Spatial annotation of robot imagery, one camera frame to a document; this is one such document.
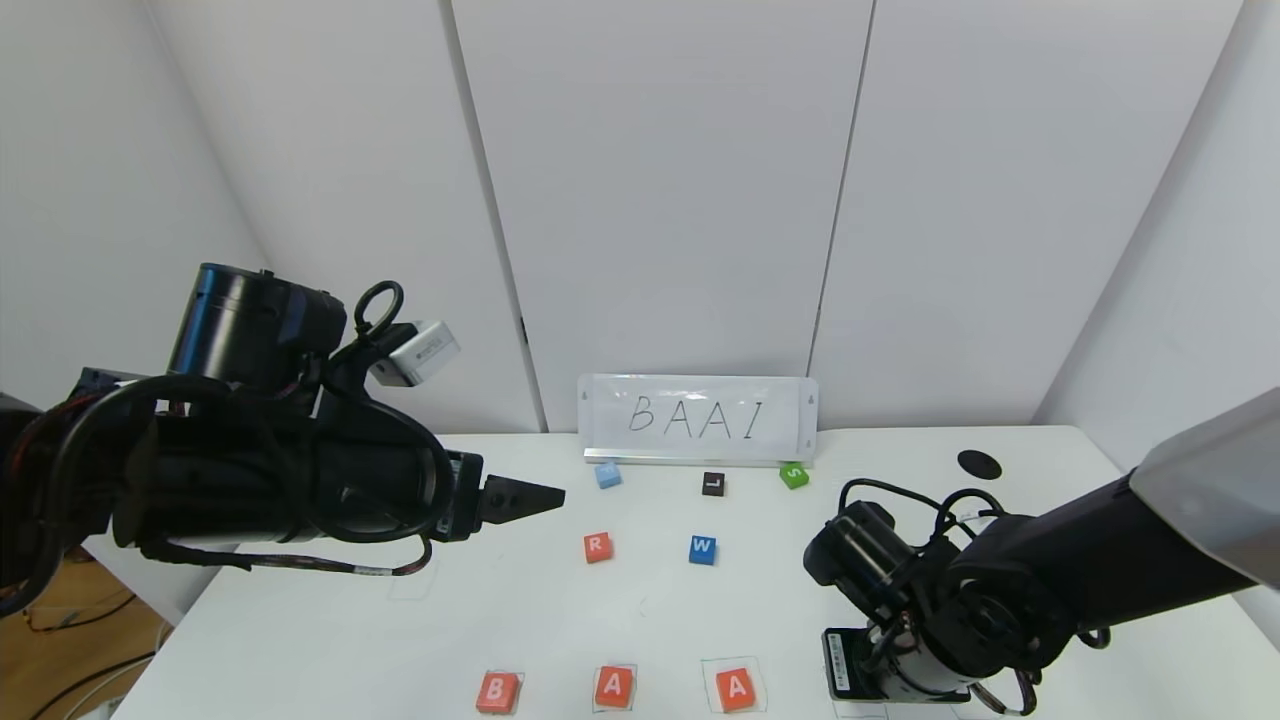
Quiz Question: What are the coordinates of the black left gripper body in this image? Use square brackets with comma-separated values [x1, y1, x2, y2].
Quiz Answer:
[414, 448, 485, 543]

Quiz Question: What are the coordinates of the orange letter B block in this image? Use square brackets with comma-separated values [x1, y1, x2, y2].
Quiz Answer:
[475, 670, 524, 715]

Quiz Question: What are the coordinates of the orange letter A block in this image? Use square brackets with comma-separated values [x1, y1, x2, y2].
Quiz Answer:
[594, 664, 638, 712]
[714, 665, 758, 714]

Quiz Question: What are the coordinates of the clear sign holder BAAI paper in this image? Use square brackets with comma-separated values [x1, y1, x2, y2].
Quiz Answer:
[577, 373, 820, 467]

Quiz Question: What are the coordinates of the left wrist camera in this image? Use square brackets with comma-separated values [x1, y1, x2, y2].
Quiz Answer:
[368, 320, 462, 389]

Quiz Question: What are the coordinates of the braided black left arm cable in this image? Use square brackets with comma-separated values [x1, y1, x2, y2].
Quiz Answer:
[140, 540, 433, 579]

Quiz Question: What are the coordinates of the thin black left wrist cable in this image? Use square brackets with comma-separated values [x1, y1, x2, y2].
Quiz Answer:
[295, 280, 456, 546]

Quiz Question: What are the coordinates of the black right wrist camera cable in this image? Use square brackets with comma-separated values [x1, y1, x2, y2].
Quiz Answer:
[838, 477, 1043, 717]

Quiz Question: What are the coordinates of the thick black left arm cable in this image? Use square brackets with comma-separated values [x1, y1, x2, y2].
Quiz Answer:
[0, 375, 231, 613]

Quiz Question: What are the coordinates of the black floor cable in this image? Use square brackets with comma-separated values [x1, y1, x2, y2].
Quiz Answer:
[35, 652, 159, 720]
[25, 595, 136, 633]

